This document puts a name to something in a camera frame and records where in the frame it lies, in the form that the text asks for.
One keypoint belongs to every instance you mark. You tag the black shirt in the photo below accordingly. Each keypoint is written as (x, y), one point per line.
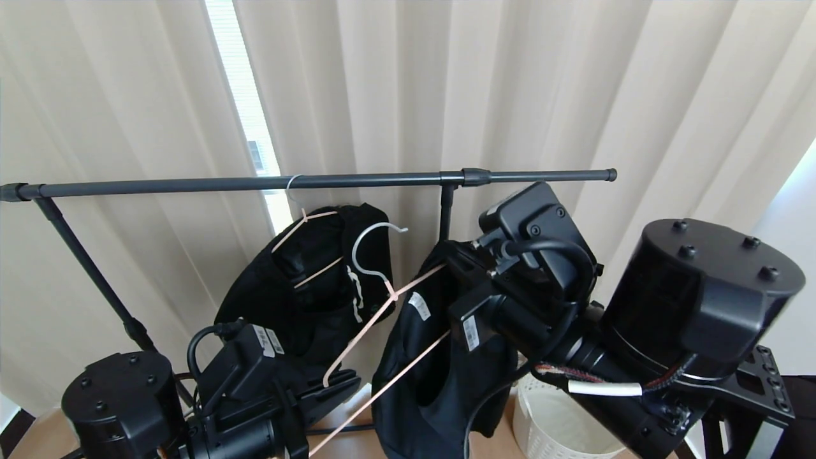
(408, 382)

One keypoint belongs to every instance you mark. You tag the white laundry basket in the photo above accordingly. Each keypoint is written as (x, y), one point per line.
(548, 421)

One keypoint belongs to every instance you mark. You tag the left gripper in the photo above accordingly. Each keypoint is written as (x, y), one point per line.
(248, 440)

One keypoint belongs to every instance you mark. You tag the window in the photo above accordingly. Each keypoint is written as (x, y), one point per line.
(242, 95)

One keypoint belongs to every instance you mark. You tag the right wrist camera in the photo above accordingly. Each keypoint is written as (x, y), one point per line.
(535, 217)

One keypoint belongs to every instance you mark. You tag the black shorts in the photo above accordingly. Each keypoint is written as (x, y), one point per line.
(319, 312)

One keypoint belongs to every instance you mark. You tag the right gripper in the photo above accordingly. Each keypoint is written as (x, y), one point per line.
(529, 325)

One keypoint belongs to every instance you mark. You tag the black clothes rack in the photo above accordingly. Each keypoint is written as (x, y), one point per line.
(191, 185)

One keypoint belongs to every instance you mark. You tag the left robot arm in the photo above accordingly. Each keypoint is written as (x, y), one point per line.
(121, 401)

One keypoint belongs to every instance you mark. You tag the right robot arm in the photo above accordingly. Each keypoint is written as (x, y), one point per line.
(701, 299)

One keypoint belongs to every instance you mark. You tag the pink clothes hanger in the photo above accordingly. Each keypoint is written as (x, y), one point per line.
(290, 231)
(366, 331)

